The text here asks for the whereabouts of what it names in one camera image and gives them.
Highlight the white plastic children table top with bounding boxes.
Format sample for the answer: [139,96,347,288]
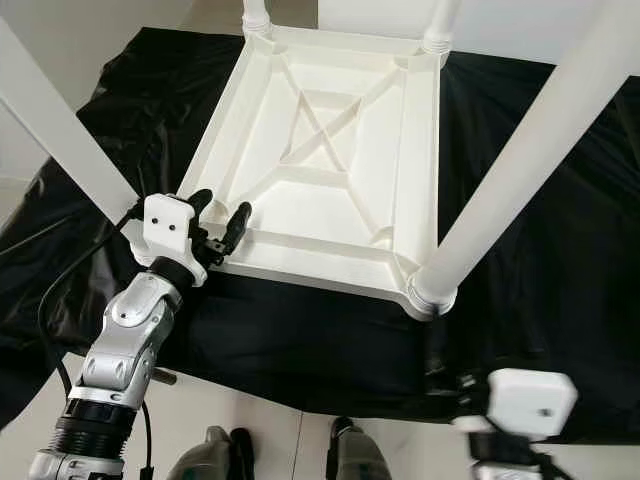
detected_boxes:
[120,25,459,321]

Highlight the grey left robot foot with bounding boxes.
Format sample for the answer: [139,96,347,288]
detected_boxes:
[165,425,256,480]

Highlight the grey robot foot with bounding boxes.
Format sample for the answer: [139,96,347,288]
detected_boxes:
[325,415,401,480]
[165,425,256,480]

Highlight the grey right robot foot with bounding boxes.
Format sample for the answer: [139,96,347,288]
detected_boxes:
[325,415,401,480]

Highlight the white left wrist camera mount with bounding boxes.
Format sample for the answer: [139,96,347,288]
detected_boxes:
[142,192,209,286]

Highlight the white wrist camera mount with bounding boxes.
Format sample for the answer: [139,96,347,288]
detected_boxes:
[455,368,578,441]
[142,192,209,286]

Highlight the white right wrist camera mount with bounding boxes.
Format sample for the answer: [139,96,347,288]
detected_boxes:
[455,368,578,441]

